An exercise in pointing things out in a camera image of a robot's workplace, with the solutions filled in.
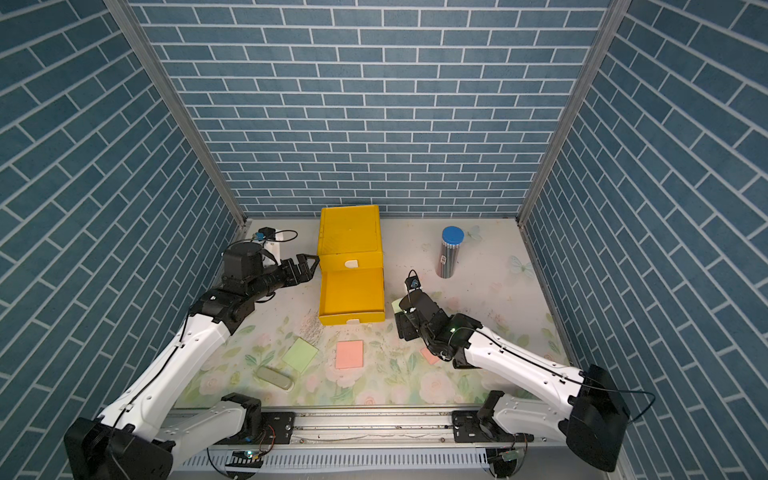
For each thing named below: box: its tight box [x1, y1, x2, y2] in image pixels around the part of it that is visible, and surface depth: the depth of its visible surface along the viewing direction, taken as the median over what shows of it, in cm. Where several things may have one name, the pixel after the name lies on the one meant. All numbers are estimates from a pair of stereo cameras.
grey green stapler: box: [256, 366, 294, 390], surface depth 80 cm
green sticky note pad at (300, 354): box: [282, 337, 319, 373], surface depth 88 cm
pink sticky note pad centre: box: [335, 340, 364, 369], surface depth 87 cm
